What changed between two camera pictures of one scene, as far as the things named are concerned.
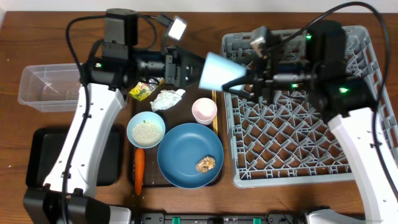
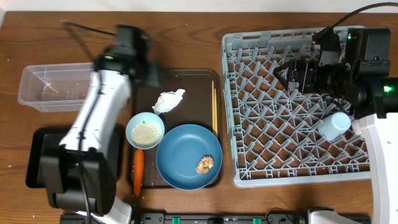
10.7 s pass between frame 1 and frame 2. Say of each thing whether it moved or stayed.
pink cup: moved
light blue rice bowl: stayed
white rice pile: stayed
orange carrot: stayed
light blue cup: moved
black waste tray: stayed
